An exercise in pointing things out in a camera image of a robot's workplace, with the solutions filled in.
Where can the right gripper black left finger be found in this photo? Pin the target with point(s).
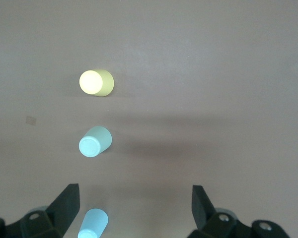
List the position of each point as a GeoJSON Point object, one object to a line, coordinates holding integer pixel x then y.
{"type": "Point", "coordinates": [62, 213]}

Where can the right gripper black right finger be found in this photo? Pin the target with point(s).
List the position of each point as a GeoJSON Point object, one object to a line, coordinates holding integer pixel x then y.
{"type": "Point", "coordinates": [203, 213]}

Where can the teal plastic cup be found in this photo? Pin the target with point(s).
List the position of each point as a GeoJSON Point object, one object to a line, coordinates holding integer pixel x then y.
{"type": "Point", "coordinates": [94, 143]}

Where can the light blue plastic cup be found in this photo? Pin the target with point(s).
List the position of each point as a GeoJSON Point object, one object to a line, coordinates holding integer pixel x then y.
{"type": "Point", "coordinates": [93, 223]}

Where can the yellow plastic cup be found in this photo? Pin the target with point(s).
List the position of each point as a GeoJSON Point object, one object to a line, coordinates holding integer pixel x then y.
{"type": "Point", "coordinates": [96, 83]}

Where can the small brown tape square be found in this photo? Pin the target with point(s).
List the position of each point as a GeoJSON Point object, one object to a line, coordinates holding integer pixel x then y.
{"type": "Point", "coordinates": [31, 120]}

